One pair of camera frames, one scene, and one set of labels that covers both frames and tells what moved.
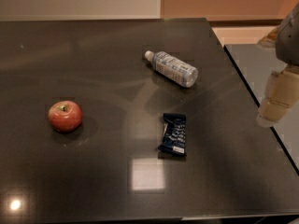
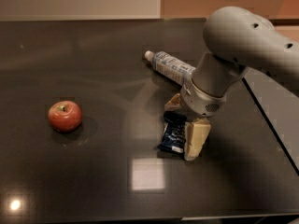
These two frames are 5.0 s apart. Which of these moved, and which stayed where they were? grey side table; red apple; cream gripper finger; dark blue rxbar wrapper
Moved: cream gripper finger
Stayed: grey side table; dark blue rxbar wrapper; red apple
